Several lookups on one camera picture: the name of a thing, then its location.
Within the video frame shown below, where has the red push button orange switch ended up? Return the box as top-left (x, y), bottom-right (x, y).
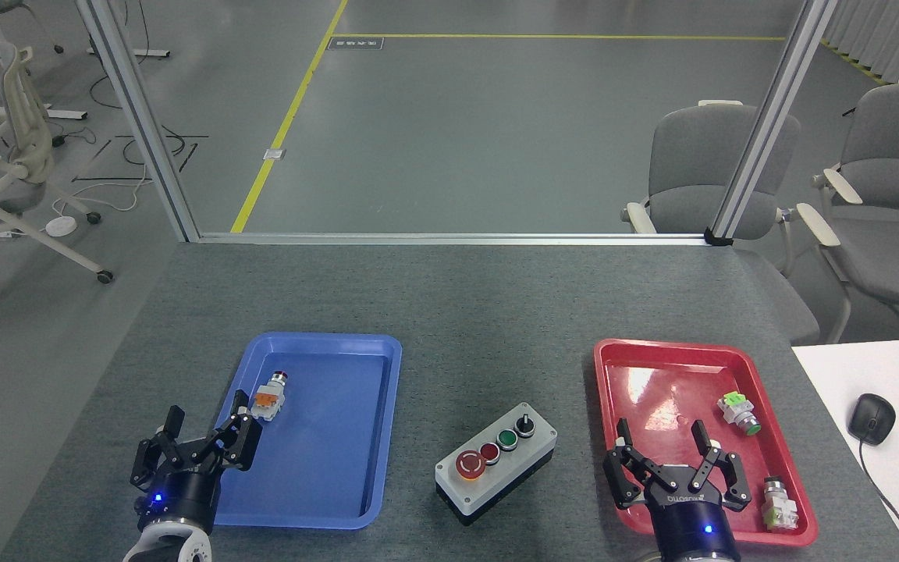
top-left (250, 372), bottom-right (290, 423)

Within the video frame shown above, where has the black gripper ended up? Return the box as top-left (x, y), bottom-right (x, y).
top-left (130, 390), bottom-right (263, 541)
top-left (603, 418), bottom-right (752, 562)

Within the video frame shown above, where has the grey armchair behind post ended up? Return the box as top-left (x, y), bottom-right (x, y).
top-left (621, 100), bottom-right (822, 344)

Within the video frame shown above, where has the grey control box with buttons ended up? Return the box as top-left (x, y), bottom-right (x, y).
top-left (435, 402), bottom-right (558, 526)

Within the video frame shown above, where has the silver push button green switch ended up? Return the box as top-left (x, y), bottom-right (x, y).
top-left (760, 477), bottom-right (800, 532)

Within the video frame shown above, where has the black floor cable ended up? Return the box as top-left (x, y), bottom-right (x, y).
top-left (89, 0), bottom-right (189, 167)

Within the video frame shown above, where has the blue plastic tray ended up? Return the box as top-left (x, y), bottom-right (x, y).
top-left (186, 333), bottom-right (403, 531)

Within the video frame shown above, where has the white side table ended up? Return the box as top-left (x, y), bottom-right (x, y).
top-left (791, 337), bottom-right (899, 562)

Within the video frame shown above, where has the white desk base foot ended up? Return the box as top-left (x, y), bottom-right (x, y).
top-left (0, 105), bottom-right (88, 122)

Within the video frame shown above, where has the grey armchair with white armrests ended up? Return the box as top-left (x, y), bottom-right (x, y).
top-left (797, 78), bottom-right (899, 344)

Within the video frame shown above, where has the white office swivel chair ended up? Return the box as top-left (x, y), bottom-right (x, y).
top-left (0, 43), bottom-right (115, 325)

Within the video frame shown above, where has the black computer mouse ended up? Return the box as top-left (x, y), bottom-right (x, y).
top-left (847, 393), bottom-right (897, 446)

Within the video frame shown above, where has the silver aluminium frame post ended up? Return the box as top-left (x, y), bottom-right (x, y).
top-left (705, 0), bottom-right (839, 244)
top-left (75, 0), bottom-right (201, 243)

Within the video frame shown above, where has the red plastic tray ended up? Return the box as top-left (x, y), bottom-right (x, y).
top-left (593, 338), bottom-right (819, 547)

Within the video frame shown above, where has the white floor cable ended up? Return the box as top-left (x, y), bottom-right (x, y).
top-left (52, 173), bottom-right (155, 218)

